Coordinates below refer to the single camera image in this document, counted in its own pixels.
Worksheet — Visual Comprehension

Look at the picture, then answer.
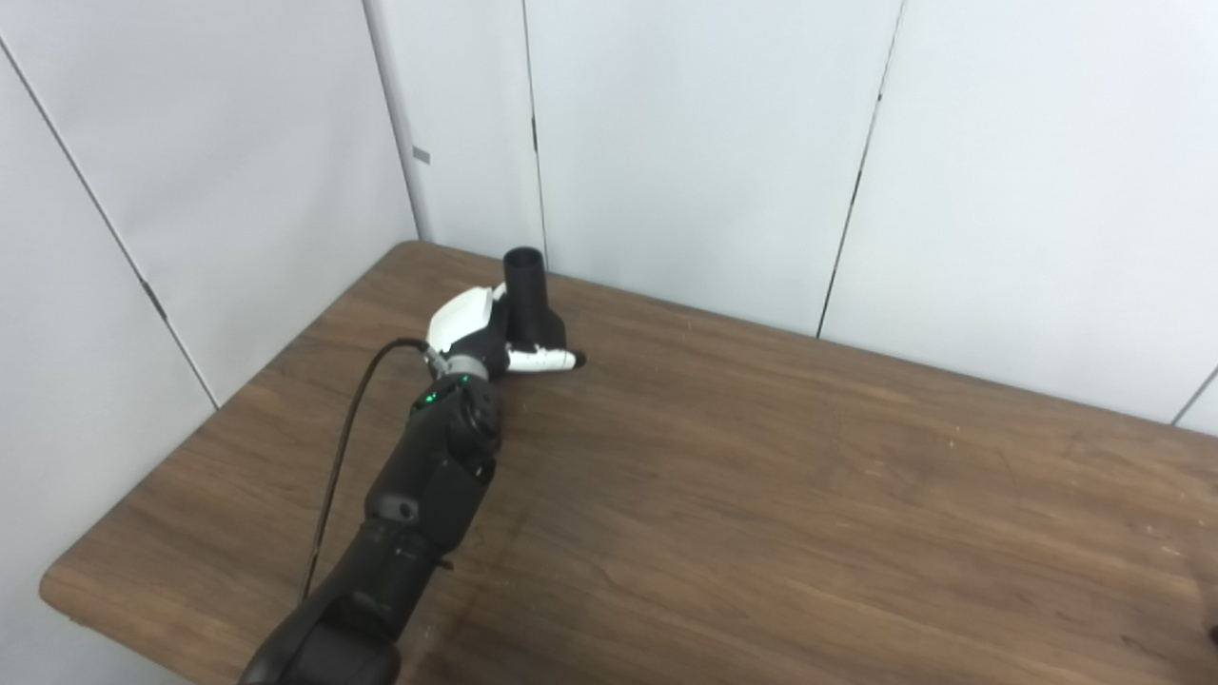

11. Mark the black funnel-shaped nozzle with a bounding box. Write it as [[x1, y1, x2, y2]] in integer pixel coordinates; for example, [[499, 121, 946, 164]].
[[502, 246, 569, 354]]

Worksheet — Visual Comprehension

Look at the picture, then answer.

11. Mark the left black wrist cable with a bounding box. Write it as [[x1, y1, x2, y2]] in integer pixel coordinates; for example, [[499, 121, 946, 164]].
[[302, 338, 448, 602]]

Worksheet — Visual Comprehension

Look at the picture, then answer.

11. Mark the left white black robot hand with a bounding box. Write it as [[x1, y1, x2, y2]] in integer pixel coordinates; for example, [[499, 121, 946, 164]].
[[425, 283, 587, 382]]

